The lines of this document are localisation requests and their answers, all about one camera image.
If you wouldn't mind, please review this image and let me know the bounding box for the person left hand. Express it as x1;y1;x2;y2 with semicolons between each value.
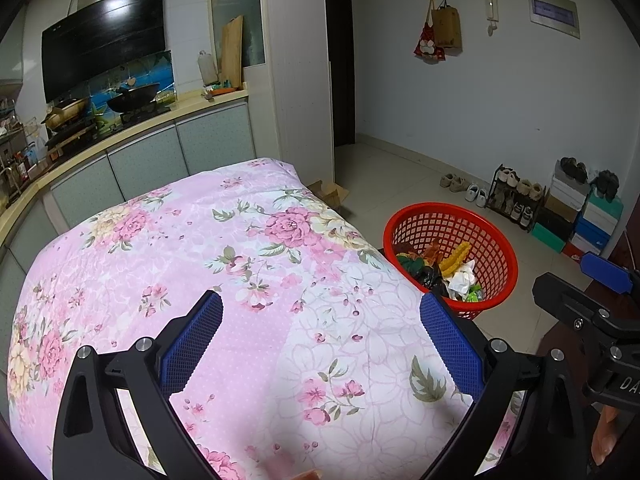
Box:
283;469;322;480

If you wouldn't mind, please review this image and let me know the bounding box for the white sneakers pair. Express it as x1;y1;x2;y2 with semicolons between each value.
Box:
464;183;488;208

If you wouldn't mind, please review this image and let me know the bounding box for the pink floral table cloth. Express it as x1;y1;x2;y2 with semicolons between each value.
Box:
8;158;472;479

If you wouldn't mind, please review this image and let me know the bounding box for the brown wrapper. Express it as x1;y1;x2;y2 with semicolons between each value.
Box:
420;242;445;266

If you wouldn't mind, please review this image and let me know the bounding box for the cardboard box on floor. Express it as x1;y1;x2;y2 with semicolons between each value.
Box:
308;180;349;212

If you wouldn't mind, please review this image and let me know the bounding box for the white plastic bottle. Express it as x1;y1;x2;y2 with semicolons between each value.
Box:
198;50;218;86

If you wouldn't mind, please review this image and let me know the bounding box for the beige slippers pair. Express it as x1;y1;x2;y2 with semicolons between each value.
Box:
439;174;470;193

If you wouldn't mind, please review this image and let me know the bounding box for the person right hand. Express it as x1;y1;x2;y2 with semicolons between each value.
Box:
591;405;620;466

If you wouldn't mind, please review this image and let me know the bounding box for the stack of shoe boxes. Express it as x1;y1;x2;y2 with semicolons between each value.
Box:
532;157;624;262

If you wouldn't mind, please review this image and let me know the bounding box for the black wok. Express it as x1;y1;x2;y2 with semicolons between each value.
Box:
106;82;160;114

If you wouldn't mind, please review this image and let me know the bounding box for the red plastic mesh basket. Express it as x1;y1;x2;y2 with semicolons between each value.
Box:
383;202;518;320

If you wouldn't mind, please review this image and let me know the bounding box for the green yellow scrub sponge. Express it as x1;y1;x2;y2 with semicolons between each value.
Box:
396;254;425;276

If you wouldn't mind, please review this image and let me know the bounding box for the brown paper bag hanging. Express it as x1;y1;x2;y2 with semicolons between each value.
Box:
433;6;462;55

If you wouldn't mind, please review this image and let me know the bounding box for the white tissue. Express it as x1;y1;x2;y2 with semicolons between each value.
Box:
445;260;477;301

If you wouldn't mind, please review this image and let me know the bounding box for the black plastic bag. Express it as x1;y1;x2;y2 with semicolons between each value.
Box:
414;264;449;298

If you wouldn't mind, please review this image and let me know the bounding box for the black shoe rack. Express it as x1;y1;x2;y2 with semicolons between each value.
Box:
486;165;547;232

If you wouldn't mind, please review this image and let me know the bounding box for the green snack wrapper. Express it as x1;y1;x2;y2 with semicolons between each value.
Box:
464;284;485;302

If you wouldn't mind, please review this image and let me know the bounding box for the grey wall electrical panel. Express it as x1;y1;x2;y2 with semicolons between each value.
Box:
528;0;580;39

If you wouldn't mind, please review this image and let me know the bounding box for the white wall intercom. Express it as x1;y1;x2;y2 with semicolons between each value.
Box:
485;0;499;37

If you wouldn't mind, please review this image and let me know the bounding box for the wooden cutting board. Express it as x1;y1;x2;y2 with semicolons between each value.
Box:
220;15;243;89

